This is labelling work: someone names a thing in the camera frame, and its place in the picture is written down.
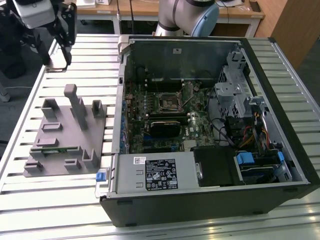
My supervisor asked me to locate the metal socket cover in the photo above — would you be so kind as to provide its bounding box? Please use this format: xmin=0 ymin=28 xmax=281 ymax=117
xmin=177 ymin=83 xmax=195 ymax=107

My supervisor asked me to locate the green RAM stick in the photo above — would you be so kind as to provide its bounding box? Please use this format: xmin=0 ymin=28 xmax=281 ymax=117
xmin=41 ymin=147 xmax=68 ymax=154

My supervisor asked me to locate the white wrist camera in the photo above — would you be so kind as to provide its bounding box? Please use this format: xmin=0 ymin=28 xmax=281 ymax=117
xmin=11 ymin=0 xmax=56 ymax=30

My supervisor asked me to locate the wooden desk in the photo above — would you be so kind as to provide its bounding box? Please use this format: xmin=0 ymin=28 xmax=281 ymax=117
xmin=53 ymin=0 xmax=266 ymax=38

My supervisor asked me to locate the blue disk carrier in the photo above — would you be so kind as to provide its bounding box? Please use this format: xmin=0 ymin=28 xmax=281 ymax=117
xmin=236 ymin=151 xmax=255 ymax=167

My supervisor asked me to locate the silver power supply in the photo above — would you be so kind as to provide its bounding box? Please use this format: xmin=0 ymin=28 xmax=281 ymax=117
xmin=116 ymin=152 xmax=201 ymax=195

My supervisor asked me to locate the yellow red wire bundle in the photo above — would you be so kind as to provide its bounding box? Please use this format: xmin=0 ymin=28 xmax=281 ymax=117
xmin=238 ymin=111 xmax=272 ymax=152

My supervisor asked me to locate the green motherboard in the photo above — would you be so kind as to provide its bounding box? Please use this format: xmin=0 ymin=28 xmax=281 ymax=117
xmin=123 ymin=79 xmax=218 ymax=155

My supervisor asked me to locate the black PC case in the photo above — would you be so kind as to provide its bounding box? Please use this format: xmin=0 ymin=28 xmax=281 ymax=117
xmin=99 ymin=34 xmax=320 ymax=228

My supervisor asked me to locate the grey parts rack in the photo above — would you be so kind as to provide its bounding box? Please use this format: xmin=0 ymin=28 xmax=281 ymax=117
xmin=22 ymin=83 xmax=108 ymax=179

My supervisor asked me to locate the metal drive cage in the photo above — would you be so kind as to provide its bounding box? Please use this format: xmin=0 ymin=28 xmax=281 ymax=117
xmin=213 ymin=48 xmax=253 ymax=118

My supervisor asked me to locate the black RAM slot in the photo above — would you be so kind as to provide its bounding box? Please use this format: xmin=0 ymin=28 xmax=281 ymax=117
xmin=149 ymin=112 xmax=187 ymax=118
xmin=147 ymin=84 xmax=183 ymax=92
xmin=149 ymin=116 xmax=188 ymax=122

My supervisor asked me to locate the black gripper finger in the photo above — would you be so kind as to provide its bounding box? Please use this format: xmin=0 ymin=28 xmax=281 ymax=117
xmin=53 ymin=2 xmax=78 ymax=67
xmin=0 ymin=4 xmax=51 ymax=67

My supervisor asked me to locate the silver chipset heatsink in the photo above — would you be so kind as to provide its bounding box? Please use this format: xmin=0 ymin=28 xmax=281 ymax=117
xmin=183 ymin=139 xmax=198 ymax=151

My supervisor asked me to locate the black plastic shroud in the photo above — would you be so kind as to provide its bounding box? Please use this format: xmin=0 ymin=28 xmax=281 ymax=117
xmin=193 ymin=146 xmax=246 ymax=188

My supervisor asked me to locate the black graphics card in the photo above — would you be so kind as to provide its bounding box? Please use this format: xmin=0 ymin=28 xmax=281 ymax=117
xmin=149 ymin=120 xmax=181 ymax=138

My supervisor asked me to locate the silver metal latch handle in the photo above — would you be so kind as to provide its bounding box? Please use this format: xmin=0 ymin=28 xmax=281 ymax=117
xmin=195 ymin=161 xmax=205 ymax=180

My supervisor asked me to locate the wooden cabinet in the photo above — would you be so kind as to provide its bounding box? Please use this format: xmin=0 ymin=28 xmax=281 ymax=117
xmin=254 ymin=0 xmax=320 ymax=72

